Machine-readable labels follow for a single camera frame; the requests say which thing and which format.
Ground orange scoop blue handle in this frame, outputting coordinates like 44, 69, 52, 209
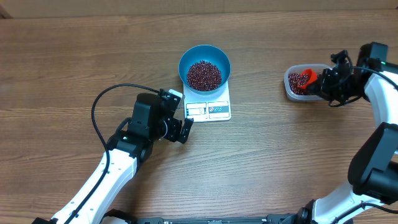
297, 69, 318, 90

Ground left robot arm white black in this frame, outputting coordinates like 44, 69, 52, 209
48, 89, 193, 224

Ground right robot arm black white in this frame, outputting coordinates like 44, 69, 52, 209
283, 42, 397, 223

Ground white digital kitchen scale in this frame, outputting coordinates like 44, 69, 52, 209
183, 82, 231, 123

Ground red beans in bowl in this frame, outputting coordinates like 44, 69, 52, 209
187, 60, 222, 91

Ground teal blue bowl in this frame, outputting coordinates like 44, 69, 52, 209
178, 45, 231, 95

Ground clear plastic container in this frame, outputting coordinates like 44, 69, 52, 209
284, 63, 331, 101

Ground red beans in container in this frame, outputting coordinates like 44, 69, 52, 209
288, 73, 308, 95

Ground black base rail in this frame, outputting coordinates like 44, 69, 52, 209
102, 208, 354, 224

